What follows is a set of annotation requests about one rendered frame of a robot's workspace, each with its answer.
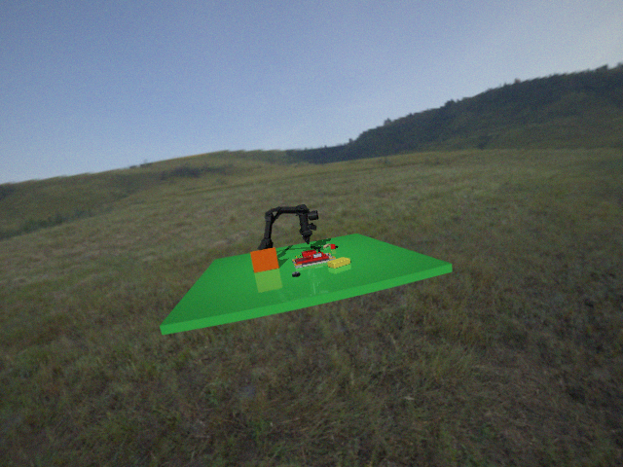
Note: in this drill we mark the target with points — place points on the yellow flat block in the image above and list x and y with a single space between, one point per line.
338 262

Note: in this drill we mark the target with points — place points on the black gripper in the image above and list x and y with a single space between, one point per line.
305 233

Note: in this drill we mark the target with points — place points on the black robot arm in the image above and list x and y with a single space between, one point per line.
301 210

